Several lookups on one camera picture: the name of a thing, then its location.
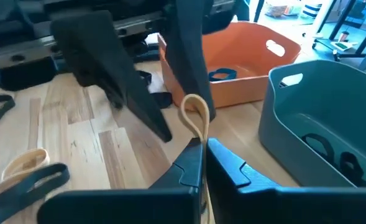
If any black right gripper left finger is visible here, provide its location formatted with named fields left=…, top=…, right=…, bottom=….
left=36, top=138, right=204, bottom=224

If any tan rubber band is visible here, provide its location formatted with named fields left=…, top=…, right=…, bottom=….
left=178, top=93, right=211, bottom=224
left=0, top=148, right=50, bottom=203

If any slate blue plastic basket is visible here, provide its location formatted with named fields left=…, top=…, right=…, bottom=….
left=258, top=60, right=366, bottom=187

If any paper cup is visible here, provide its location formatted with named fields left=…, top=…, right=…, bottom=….
left=337, top=30, right=350, bottom=43

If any striped container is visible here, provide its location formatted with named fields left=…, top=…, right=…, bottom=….
left=300, top=2, right=322, bottom=19

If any orange plastic basket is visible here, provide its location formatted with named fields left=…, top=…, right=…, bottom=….
left=157, top=21, right=301, bottom=109

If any black table leg frame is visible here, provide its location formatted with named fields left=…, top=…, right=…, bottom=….
left=311, top=0, right=366, bottom=63

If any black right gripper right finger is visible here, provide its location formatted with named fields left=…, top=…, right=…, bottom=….
left=206, top=138, right=366, bottom=224

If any blue rubber band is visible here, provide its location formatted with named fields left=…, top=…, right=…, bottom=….
left=208, top=67, right=238, bottom=82

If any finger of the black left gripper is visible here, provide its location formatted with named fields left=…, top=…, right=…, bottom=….
left=165, top=0, right=217, bottom=123
left=50, top=11, right=173, bottom=143

